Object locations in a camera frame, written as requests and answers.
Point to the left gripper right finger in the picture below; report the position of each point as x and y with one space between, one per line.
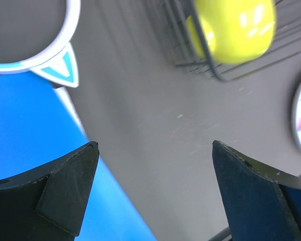
261 202

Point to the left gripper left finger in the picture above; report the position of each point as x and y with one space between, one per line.
49 202

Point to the black wire dish rack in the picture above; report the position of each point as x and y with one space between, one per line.
178 31

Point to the lime green bowl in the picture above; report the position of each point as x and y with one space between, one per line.
237 31

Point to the blue folder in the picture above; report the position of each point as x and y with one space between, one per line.
36 128

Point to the teal cat-ear headphones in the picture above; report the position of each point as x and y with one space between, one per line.
57 62

